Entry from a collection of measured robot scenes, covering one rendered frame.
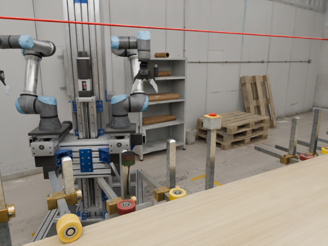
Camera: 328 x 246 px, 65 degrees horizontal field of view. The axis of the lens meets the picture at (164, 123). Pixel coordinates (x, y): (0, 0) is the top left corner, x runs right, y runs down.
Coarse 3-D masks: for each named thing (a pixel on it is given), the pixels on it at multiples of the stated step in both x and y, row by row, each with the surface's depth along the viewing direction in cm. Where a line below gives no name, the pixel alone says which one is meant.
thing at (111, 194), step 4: (100, 180) 144; (104, 180) 144; (100, 184) 143; (104, 184) 139; (104, 188) 135; (108, 188) 135; (104, 192) 136; (108, 192) 131; (112, 192) 131; (108, 196) 130; (112, 196) 127; (116, 196) 127
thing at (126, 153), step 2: (124, 152) 115; (126, 152) 115; (128, 152) 115; (130, 152) 115; (132, 152) 115; (122, 154) 113; (124, 154) 113; (126, 154) 113; (128, 154) 113; (130, 154) 113; (132, 154) 113; (124, 166) 117; (126, 166) 118; (128, 166) 114; (128, 168) 115; (128, 170) 116; (128, 172) 116; (128, 174) 117; (128, 176) 118; (128, 188) 121; (128, 190) 121; (128, 192) 121
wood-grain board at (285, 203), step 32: (320, 160) 163; (224, 192) 123; (256, 192) 123; (288, 192) 123; (320, 192) 123; (96, 224) 99; (128, 224) 99; (160, 224) 99; (192, 224) 99; (224, 224) 99; (256, 224) 99; (288, 224) 99; (320, 224) 99
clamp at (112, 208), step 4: (132, 196) 125; (108, 200) 122; (112, 200) 122; (116, 200) 122; (120, 200) 122; (132, 200) 123; (136, 200) 125; (108, 204) 119; (112, 204) 119; (116, 204) 119; (136, 204) 125; (108, 208) 119; (112, 208) 119; (116, 208) 120; (108, 212) 120; (112, 212) 119; (116, 212) 120
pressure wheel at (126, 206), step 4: (124, 200) 115; (128, 200) 115; (120, 204) 112; (124, 204) 112; (128, 204) 112; (132, 204) 112; (120, 208) 109; (124, 208) 108; (128, 208) 109; (132, 208) 110; (120, 212) 109; (124, 212) 108; (128, 212) 109
